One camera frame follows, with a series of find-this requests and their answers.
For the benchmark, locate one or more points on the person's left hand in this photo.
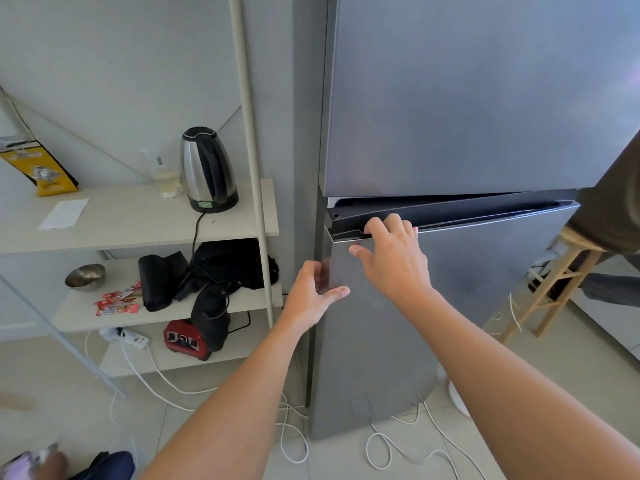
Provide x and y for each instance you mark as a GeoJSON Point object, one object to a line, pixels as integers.
{"type": "Point", "coordinates": [307, 304]}

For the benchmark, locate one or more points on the person's right hand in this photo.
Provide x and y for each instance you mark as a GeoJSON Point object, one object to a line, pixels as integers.
{"type": "Point", "coordinates": [400, 264]}

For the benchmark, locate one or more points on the grey refrigerator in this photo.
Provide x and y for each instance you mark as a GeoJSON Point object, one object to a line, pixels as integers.
{"type": "Point", "coordinates": [450, 94]}

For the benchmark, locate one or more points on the person's right forearm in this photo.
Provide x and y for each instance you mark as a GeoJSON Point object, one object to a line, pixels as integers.
{"type": "Point", "coordinates": [500, 394]}

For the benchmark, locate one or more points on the person's left forearm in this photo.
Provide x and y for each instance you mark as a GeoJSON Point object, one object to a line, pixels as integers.
{"type": "Point", "coordinates": [235, 409]}

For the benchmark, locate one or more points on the person's trousered leg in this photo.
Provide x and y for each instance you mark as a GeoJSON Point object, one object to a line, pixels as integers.
{"type": "Point", "coordinates": [105, 467]}

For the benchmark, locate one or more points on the black cloth bag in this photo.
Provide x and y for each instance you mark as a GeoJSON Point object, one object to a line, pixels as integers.
{"type": "Point", "coordinates": [235, 262]}

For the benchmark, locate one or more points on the black blender jar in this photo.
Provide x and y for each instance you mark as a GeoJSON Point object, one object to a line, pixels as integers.
{"type": "Point", "coordinates": [210, 314]}

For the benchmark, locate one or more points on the red blender base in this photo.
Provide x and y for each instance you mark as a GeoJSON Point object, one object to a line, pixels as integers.
{"type": "Point", "coordinates": [182, 339]}

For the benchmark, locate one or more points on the white power strip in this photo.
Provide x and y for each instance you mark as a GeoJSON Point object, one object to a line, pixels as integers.
{"type": "Point", "coordinates": [540, 274]}
{"type": "Point", "coordinates": [132, 338]}

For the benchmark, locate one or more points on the black rolled bag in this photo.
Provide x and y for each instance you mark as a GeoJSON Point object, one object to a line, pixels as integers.
{"type": "Point", "coordinates": [157, 284]}

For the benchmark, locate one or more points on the wooden stool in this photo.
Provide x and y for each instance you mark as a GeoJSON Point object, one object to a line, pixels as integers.
{"type": "Point", "coordinates": [550, 289]}

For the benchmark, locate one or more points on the steel electric kettle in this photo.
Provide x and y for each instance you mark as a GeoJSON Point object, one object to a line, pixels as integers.
{"type": "Point", "coordinates": [207, 169]}

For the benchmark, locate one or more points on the white metal shelf rack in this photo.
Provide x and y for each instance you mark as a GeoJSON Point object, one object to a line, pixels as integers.
{"type": "Point", "coordinates": [150, 214]}

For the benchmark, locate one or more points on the red snack packet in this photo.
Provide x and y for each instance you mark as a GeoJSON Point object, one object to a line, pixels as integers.
{"type": "Point", "coordinates": [107, 304]}
{"type": "Point", "coordinates": [122, 293]}
{"type": "Point", "coordinates": [120, 310]}

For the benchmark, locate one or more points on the clear glass jar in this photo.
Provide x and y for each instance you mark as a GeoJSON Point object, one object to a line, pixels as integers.
{"type": "Point", "coordinates": [167, 182]}

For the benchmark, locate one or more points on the small steel bowl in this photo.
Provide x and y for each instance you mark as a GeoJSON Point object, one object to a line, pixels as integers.
{"type": "Point", "coordinates": [85, 277]}

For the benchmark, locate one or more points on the white paper sheet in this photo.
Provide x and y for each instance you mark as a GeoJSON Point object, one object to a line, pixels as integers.
{"type": "Point", "coordinates": [64, 213]}

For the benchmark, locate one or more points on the yellow foil bag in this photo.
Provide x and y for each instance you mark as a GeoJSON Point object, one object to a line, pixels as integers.
{"type": "Point", "coordinates": [45, 169]}

